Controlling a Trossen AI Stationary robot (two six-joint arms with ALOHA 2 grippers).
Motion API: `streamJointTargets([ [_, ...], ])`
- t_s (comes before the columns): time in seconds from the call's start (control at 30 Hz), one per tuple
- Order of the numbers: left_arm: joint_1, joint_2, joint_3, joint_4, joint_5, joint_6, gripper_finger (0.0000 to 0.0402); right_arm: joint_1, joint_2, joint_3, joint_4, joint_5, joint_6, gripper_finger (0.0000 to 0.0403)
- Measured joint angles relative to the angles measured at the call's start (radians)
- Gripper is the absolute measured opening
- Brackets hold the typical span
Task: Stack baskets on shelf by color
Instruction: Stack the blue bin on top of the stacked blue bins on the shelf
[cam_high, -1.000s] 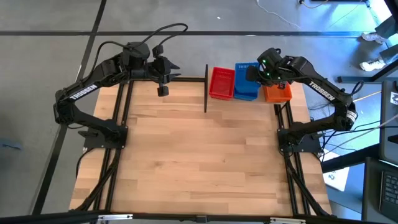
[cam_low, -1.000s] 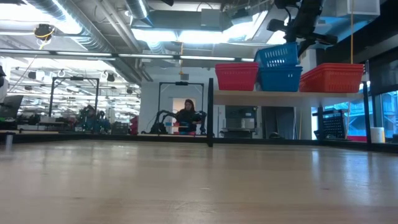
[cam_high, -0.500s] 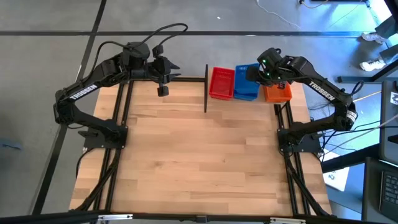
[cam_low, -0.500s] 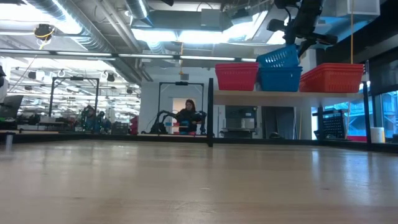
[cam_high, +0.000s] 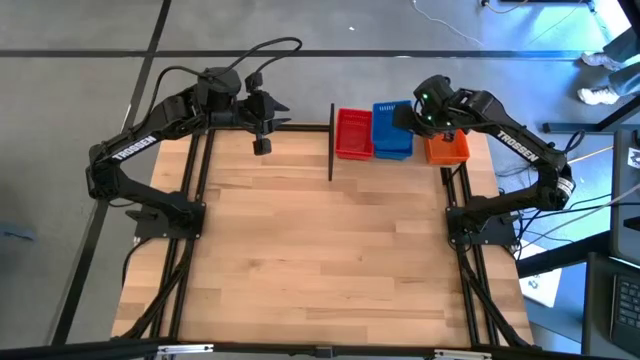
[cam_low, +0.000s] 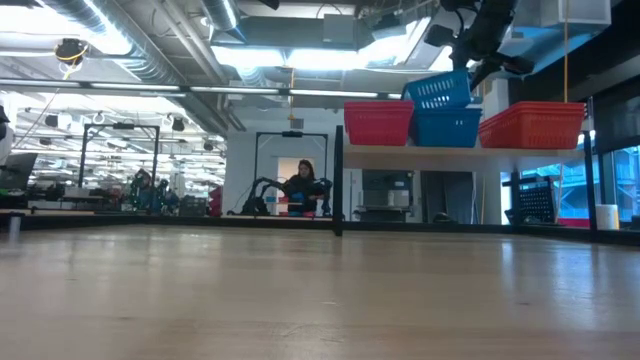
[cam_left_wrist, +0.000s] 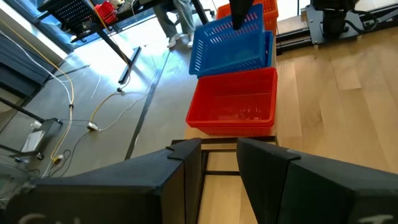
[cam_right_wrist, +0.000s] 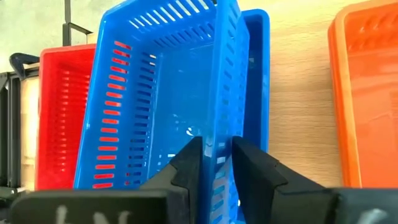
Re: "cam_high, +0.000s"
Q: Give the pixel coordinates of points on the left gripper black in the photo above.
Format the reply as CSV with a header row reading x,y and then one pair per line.
x,y
260,112

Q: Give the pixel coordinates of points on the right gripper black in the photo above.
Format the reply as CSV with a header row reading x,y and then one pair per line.
x,y
442,120

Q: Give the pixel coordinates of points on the orange plastic slotted basket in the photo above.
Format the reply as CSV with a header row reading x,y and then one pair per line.
x,y
457,152

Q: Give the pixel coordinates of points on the red plastic slotted basket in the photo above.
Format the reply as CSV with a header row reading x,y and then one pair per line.
x,y
354,134

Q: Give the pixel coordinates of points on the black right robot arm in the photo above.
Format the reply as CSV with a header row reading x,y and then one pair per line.
x,y
490,112

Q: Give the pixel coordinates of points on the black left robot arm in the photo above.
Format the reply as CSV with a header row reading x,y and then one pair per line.
x,y
170,112

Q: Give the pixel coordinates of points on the wooden shelf board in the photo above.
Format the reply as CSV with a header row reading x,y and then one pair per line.
x,y
419,152

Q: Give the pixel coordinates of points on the black desk leg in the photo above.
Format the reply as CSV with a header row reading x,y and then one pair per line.
x,y
570,128

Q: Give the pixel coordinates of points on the person's white shoe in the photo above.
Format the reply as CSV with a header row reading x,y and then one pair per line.
x,y
600,60
597,95

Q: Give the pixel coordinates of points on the white cardboard box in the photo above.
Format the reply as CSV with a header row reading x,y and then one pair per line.
x,y
542,290

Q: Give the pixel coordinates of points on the person's leg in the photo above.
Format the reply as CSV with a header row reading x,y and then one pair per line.
x,y
627,82
625,45

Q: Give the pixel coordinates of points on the white QR sticker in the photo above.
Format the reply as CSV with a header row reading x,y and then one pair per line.
x,y
634,158

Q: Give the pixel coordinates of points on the dark grey monitor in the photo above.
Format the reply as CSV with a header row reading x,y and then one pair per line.
x,y
625,200

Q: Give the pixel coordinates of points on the black side desk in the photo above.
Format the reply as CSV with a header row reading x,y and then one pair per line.
x,y
597,310

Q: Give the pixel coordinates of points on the black crossbar clamp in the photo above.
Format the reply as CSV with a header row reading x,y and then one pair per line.
x,y
324,351

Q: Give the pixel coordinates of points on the black keyboard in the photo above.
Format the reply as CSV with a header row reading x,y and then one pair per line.
x,y
627,310

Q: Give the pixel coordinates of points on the black aluminium cross rail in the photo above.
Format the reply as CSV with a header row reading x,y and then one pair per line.
x,y
300,127

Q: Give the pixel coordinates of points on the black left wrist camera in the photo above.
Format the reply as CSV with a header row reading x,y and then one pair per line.
x,y
262,147

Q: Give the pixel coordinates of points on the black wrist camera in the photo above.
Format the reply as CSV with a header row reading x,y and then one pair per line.
x,y
262,147
403,118

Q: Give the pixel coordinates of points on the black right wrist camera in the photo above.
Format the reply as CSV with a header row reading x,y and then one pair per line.
x,y
403,118

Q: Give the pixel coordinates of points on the black shelf side bracket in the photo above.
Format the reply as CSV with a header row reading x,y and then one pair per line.
x,y
331,145

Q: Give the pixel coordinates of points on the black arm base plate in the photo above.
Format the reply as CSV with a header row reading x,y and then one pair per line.
x,y
495,235
165,227

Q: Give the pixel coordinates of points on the black aluminium frame rails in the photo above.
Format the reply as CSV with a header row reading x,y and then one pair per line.
x,y
183,290
469,305

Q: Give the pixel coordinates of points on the silver metal bracket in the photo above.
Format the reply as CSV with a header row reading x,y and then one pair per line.
x,y
462,355
185,349

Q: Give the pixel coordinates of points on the black camera gantry crossbar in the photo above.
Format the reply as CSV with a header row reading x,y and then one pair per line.
x,y
260,347

